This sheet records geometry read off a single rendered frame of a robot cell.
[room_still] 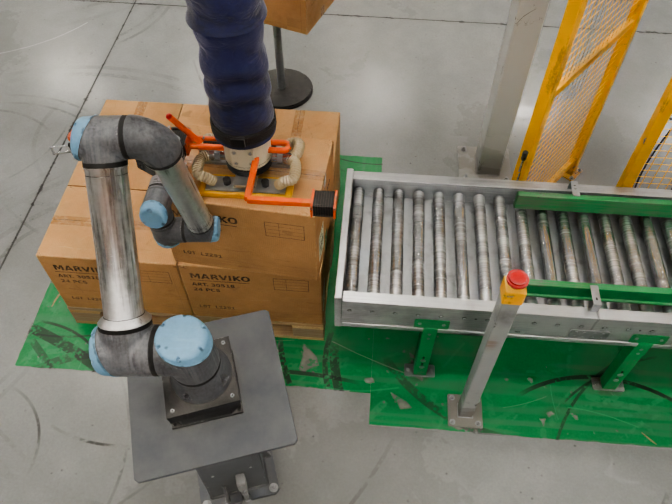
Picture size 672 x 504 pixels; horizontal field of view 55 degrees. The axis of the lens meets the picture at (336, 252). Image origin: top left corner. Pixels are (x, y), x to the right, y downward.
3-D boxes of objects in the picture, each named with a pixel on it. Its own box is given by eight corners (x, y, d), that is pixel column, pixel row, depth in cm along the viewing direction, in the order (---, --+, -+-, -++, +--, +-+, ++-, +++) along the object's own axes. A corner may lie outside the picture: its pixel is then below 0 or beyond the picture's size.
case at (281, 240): (333, 207, 282) (333, 139, 250) (317, 281, 258) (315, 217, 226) (202, 190, 288) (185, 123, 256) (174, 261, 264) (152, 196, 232)
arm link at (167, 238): (186, 250, 223) (177, 227, 213) (153, 250, 223) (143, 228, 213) (190, 229, 228) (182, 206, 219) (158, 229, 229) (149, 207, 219)
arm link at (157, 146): (171, 104, 165) (224, 219, 227) (123, 105, 165) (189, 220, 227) (166, 142, 160) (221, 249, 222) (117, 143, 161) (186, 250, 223)
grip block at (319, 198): (337, 199, 216) (337, 189, 212) (335, 219, 211) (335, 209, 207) (312, 198, 217) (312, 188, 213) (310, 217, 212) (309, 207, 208)
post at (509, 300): (472, 404, 284) (525, 276, 204) (472, 419, 280) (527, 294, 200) (456, 403, 285) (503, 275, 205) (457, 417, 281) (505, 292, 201)
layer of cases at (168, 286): (339, 168, 352) (340, 111, 320) (322, 324, 292) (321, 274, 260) (126, 155, 358) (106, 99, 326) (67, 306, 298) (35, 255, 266)
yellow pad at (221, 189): (294, 181, 236) (294, 172, 232) (291, 201, 230) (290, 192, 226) (204, 176, 238) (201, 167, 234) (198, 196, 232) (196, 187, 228)
